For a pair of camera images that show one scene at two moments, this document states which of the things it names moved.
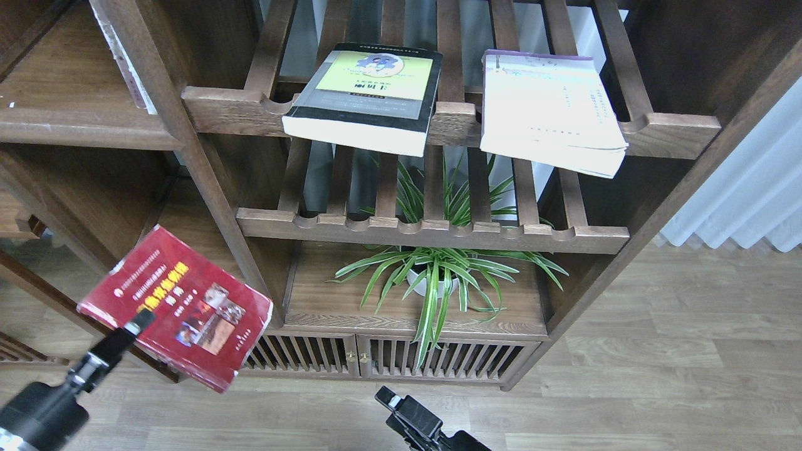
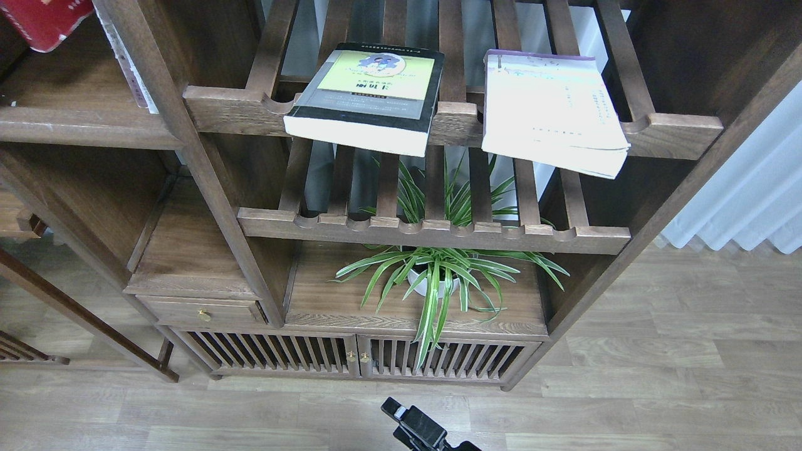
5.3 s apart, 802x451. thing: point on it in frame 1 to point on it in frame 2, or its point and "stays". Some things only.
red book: x=208 y=319 to x=44 y=22
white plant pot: x=421 y=289 stays
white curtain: x=755 y=193 stays
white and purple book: x=554 y=109 stays
